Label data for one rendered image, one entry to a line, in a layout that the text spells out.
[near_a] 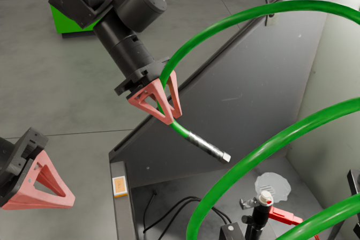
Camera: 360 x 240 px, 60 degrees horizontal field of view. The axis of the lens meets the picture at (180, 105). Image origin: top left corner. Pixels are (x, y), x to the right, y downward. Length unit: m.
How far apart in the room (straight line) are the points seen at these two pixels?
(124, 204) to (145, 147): 0.16
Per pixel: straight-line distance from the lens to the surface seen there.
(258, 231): 0.64
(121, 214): 0.75
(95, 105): 2.67
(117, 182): 0.79
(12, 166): 0.37
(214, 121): 0.84
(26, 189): 0.40
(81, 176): 2.13
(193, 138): 0.57
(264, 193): 0.56
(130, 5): 0.51
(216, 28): 0.45
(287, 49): 0.80
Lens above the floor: 1.57
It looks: 37 degrees down
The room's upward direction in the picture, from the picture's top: straight up
